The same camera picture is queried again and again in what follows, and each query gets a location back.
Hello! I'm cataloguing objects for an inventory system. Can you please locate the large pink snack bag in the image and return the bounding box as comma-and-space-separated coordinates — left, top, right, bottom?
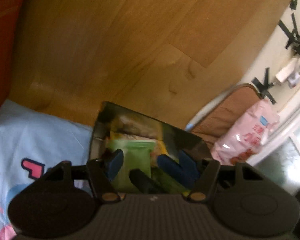
211, 99, 280, 167

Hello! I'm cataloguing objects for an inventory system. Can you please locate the pale green snack packet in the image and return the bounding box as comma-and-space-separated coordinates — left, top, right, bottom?
107, 140, 157, 193

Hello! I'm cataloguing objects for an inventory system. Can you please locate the dark green snack packet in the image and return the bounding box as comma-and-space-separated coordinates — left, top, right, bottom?
150, 167, 192, 196

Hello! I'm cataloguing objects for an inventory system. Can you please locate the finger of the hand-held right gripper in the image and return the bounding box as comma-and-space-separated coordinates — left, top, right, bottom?
129, 169, 165, 194
157, 154, 188, 188

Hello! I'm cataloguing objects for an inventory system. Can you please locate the brown basket with metal rim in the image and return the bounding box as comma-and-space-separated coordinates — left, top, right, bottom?
185, 83, 263, 150

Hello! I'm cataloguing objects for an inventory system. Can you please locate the blue cartoon pig bed sheet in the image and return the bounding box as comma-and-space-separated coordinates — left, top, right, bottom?
0, 99, 95, 240

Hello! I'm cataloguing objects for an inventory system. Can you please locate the wooden board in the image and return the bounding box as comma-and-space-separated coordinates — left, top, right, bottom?
9, 0, 294, 130

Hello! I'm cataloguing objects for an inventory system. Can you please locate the yellow peanut packet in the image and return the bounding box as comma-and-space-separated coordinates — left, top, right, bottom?
150, 140, 172, 166

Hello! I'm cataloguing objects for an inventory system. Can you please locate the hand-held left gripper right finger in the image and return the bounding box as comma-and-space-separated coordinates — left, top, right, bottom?
179, 150, 264, 203

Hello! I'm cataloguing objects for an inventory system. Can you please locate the white plug adapter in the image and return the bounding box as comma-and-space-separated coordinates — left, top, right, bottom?
287, 71, 300, 89

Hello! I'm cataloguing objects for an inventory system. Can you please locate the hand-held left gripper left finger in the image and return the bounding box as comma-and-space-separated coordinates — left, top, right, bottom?
41, 149, 124, 203

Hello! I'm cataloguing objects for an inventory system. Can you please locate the white framed glass door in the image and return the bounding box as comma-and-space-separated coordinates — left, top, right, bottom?
250, 97, 300, 195

